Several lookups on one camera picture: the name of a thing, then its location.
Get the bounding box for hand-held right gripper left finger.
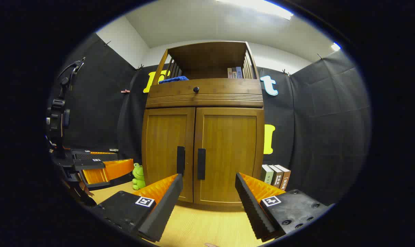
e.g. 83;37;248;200
91;173;184;243

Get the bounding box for wooden cabinet drawer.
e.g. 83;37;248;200
146;78;264;108

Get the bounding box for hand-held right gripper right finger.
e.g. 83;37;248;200
235;172;331;242

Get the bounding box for long ceiling light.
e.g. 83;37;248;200
216;0;294;20

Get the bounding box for black door handle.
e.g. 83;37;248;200
198;148;206;180
177;146;186;176

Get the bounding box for black backdrop cloth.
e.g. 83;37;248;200
48;33;372;206

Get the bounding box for green frog plush toy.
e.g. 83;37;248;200
132;163;146;190

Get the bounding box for green book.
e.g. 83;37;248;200
261;165;274;185

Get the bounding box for wooden double-door shoe cabinet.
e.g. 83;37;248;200
141;41;265;207

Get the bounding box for dark brown book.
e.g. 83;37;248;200
269;165;284;188

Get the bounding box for wooden shoe cabinet door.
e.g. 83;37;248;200
194;107;265;206
142;107;196;203

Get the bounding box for blue folded cloth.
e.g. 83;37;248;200
158;76;190;84

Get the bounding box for reddish brown book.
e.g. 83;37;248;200
274;165;292;191

